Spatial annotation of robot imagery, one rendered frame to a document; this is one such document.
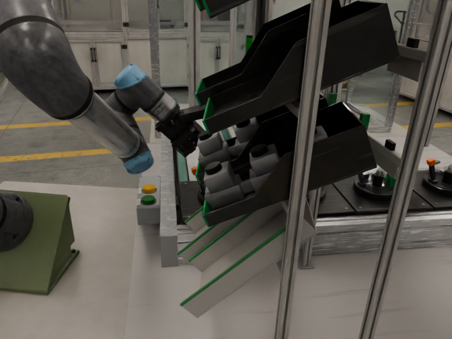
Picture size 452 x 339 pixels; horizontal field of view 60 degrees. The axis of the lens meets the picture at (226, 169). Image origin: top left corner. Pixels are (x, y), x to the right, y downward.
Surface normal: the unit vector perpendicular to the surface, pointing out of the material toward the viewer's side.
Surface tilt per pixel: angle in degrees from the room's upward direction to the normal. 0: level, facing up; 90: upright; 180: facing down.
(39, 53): 72
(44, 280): 47
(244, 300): 0
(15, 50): 77
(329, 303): 0
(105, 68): 90
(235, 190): 90
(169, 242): 90
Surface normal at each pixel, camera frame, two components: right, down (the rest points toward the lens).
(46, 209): -0.07, -0.31
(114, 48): 0.28, 0.41
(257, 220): -0.03, 0.43
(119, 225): 0.03, -0.90
